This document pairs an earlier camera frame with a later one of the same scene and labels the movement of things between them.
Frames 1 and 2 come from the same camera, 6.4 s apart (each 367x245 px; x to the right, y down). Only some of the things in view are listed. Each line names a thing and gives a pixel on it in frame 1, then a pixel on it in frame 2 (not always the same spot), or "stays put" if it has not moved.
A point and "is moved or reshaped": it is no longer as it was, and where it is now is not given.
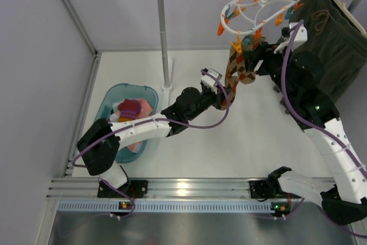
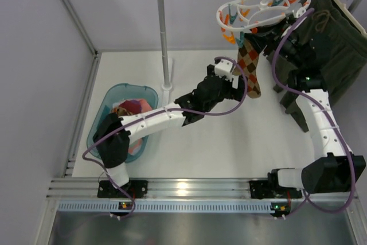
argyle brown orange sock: x=235 y=64 is moved or reshaped
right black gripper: x=261 y=59 → x=271 y=39
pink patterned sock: x=146 y=110 stays put
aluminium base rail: x=157 y=188 stays put
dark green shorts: x=340 y=43 stays put
